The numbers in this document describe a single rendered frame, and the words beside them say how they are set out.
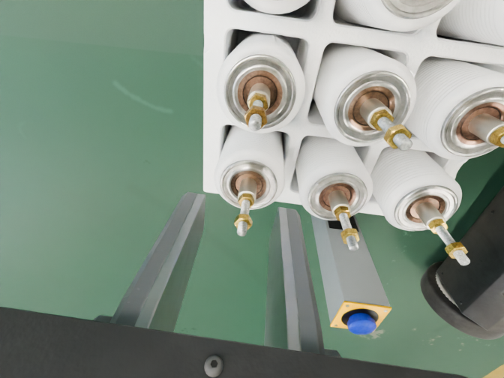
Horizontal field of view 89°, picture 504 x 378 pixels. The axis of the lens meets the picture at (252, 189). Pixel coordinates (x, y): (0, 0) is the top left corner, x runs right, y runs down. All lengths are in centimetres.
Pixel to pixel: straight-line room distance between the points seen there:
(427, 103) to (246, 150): 21
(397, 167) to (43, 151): 77
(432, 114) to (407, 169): 9
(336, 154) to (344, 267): 20
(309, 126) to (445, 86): 16
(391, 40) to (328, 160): 15
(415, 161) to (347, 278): 20
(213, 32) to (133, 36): 26
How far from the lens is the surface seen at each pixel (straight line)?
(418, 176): 39
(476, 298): 79
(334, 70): 33
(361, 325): 45
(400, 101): 32
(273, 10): 28
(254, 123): 20
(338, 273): 45
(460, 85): 35
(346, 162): 34
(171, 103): 59
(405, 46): 38
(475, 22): 37
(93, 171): 77
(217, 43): 36
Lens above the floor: 53
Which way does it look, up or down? 55 degrees down
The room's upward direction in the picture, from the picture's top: 173 degrees counter-clockwise
